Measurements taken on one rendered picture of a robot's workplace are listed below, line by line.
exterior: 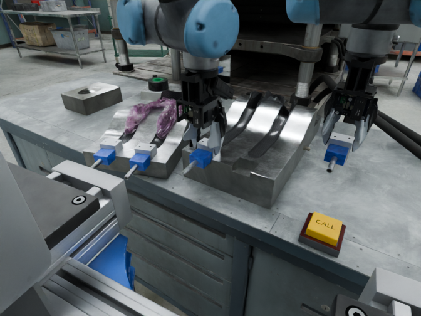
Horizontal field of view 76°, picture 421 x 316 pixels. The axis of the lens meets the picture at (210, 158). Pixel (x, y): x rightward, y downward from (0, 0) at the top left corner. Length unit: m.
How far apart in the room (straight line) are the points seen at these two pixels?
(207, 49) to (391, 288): 0.34
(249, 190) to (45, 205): 0.45
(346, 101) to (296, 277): 0.46
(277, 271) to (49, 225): 0.61
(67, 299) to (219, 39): 0.37
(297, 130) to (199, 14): 0.55
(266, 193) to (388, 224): 0.28
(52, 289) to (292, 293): 0.62
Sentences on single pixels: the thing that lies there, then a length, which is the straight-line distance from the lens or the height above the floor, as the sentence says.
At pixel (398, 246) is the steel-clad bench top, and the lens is 0.71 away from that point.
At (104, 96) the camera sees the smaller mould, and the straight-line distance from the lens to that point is 1.29.
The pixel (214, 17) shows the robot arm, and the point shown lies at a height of 1.22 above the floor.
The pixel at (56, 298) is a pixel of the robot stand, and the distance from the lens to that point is 0.40.
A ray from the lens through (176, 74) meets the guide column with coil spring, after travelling 1.66.
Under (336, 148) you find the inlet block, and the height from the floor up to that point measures 0.95.
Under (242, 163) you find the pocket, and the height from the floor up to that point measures 0.87.
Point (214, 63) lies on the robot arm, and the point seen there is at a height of 1.13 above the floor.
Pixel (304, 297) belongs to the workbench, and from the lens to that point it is 0.85.
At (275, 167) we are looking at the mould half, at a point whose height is 0.89.
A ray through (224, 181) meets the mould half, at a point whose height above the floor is 0.84.
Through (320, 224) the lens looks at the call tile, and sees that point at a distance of 0.62.
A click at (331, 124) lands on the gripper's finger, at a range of 0.67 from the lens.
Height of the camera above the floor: 1.25
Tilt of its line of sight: 33 degrees down
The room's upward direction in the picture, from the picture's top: straight up
